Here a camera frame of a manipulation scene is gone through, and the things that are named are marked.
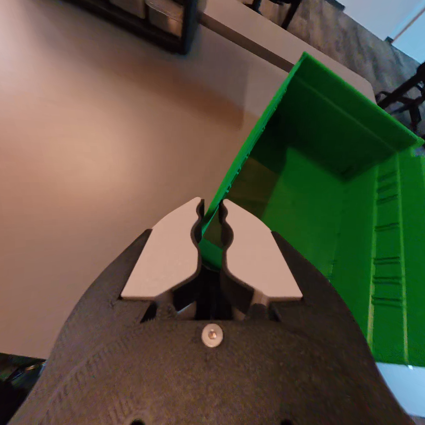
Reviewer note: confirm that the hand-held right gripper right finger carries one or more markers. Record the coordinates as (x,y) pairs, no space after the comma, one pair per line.
(259,259)

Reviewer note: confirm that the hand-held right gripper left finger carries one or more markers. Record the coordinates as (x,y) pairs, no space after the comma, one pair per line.
(162,252)

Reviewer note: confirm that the green plastic bin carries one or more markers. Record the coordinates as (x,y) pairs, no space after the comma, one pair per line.
(315,199)

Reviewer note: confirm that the black drawer cabinet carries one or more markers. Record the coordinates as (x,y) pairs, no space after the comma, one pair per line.
(187,33)

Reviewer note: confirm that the rows of clear cabinet drawers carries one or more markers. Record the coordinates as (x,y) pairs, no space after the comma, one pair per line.
(164,18)

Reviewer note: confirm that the black desk legs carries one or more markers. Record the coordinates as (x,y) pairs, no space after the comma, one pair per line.
(405,93)

